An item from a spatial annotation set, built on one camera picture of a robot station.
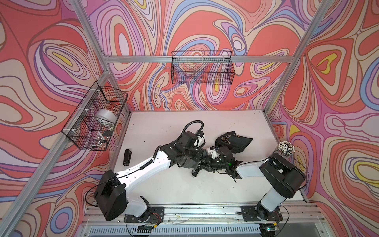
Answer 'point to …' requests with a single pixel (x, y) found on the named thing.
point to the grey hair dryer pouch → (187, 162)
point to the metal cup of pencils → (285, 148)
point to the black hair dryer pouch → (235, 142)
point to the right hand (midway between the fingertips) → (197, 167)
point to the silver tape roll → (106, 115)
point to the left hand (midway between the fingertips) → (204, 152)
